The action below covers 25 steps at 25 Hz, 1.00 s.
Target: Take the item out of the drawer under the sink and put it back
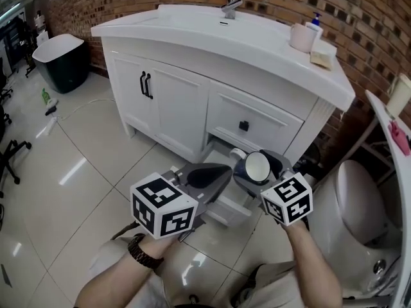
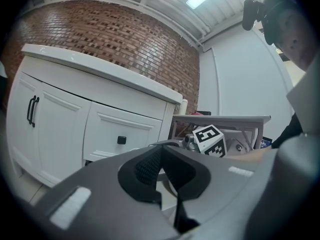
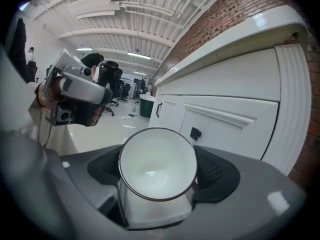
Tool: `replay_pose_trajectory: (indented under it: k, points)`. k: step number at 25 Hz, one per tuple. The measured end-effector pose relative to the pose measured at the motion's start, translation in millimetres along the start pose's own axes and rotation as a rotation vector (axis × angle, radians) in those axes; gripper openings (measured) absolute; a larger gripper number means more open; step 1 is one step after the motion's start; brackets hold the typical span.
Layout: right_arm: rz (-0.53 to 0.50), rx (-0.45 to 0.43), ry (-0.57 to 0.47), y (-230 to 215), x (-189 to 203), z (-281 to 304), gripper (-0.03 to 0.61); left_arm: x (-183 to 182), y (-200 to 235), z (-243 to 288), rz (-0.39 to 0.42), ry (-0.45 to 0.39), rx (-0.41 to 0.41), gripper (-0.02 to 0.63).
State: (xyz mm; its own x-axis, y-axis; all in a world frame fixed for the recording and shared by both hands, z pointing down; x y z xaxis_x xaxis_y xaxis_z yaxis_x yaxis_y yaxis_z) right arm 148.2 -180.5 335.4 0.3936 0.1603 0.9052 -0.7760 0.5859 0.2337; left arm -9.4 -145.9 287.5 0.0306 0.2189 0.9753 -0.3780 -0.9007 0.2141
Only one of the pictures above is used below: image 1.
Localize dark metal wristwatch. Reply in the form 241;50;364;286
127;233;165;271

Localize white sink basin top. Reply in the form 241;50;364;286
91;4;356;112

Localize person's right forearm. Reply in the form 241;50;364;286
284;218;343;308

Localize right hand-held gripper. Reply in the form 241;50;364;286
235;149;314;228

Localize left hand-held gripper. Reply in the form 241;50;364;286
130;162;234;241

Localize dark blue mug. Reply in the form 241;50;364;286
232;151;274;186

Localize blue pump bottle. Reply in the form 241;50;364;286
304;11;324;41

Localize pink mug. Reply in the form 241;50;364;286
290;23;319;54

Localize white power cable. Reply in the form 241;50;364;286
57;98;116;122

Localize white vanity cabinet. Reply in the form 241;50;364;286
91;4;356;176

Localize person's left forearm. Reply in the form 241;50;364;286
76;234;180;308

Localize cream cup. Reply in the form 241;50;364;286
386;73;411;117

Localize white toilet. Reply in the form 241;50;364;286
307;158;403;298

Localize water dispenser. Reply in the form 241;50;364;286
33;10;50;46

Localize black office chair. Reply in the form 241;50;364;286
0;56;14;109
0;103;33;199

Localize white cabinet drawer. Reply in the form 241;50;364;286
204;132;258;229

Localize white power strip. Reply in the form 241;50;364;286
44;115;60;138

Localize beige sponge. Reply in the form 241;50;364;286
309;50;333;68

